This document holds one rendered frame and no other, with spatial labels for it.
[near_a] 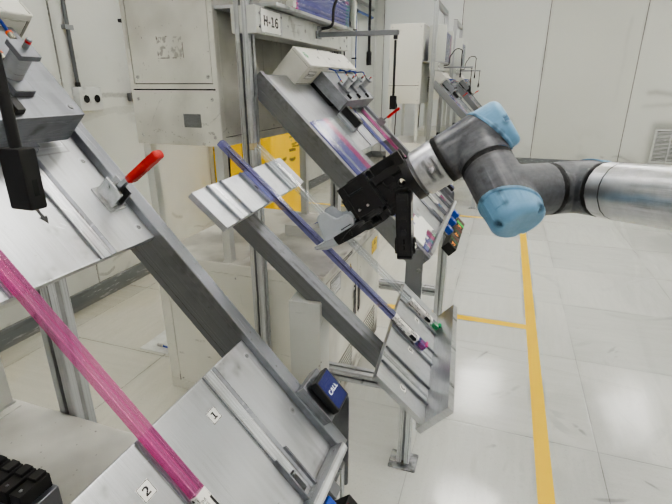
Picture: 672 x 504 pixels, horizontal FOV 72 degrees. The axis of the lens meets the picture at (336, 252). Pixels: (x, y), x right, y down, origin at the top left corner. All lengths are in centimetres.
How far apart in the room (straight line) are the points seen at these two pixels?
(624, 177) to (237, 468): 57
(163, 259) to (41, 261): 16
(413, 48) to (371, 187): 419
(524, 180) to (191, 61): 111
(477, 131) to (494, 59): 720
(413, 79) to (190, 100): 355
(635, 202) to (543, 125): 729
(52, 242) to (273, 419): 33
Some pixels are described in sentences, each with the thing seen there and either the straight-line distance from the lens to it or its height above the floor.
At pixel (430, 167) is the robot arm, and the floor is 107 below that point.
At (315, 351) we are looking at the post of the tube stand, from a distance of 87.
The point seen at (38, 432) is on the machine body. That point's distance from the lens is 100.
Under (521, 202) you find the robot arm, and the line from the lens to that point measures 64.
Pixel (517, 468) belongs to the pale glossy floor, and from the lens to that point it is 178.
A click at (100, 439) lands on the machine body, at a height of 62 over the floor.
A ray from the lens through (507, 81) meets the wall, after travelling 788.
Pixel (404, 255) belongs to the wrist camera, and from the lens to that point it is 76.
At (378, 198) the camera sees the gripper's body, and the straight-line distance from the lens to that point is 73.
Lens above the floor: 118
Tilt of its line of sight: 20 degrees down
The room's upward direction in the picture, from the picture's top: straight up
